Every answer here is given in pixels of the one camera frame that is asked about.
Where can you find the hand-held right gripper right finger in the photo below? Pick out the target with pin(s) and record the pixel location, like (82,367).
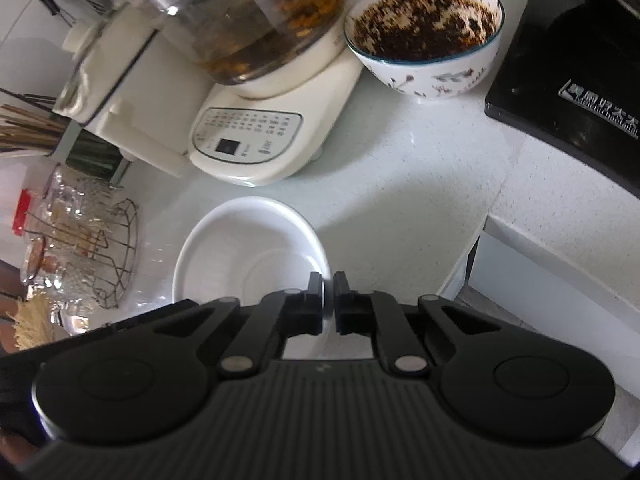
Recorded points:
(342,292)

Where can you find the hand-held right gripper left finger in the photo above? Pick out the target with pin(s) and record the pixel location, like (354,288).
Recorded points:
(315,292)

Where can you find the plain white ceramic bowl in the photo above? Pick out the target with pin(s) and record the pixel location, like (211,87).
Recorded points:
(240,245)

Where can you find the cream kettle base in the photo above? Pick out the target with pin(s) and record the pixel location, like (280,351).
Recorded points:
(280,150)

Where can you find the floral bowl with tea leaves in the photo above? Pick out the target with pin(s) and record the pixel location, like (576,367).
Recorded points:
(425,75)

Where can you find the pile of glass cups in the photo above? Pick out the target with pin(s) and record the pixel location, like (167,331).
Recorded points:
(80,220)

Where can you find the green chopstick holder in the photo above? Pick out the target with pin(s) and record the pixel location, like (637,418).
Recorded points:
(92,156)

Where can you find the cork lid glass jar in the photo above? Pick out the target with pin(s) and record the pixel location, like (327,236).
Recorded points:
(37,260)

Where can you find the glass electric kettle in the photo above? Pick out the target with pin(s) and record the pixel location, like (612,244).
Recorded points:
(250,20)

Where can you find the dried noodle bundle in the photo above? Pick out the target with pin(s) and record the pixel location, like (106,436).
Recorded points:
(35,322)

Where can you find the red lid glass jar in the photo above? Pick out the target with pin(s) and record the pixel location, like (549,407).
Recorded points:
(22,210)

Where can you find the black gas stove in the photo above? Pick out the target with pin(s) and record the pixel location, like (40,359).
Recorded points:
(575,60)

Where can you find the bundle of chopsticks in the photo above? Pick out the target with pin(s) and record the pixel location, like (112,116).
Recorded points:
(25,132)

